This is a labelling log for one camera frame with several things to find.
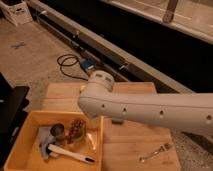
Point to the dark red grape bunch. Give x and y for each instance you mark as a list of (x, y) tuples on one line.
[(77, 123)]

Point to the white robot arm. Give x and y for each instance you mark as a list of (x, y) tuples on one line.
[(190, 112)]

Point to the green plastic cup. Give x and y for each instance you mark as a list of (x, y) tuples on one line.
[(76, 134)]

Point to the blue power device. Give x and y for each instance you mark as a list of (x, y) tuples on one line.
[(88, 66)]

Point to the clear small plastic piece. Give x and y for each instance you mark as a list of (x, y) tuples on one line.
[(92, 141)]

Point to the metal can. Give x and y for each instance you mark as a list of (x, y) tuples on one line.
[(58, 131)]

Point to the grey blue cloth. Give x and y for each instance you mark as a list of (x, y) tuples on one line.
[(45, 139)]

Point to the black chair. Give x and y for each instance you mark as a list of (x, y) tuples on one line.
[(12, 115)]

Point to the yellow plastic bin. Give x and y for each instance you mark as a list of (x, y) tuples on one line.
[(26, 156)]

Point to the white cardboard box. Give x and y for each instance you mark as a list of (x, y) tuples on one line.
[(17, 14)]

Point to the white handled utensil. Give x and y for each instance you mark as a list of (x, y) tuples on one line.
[(77, 156)]

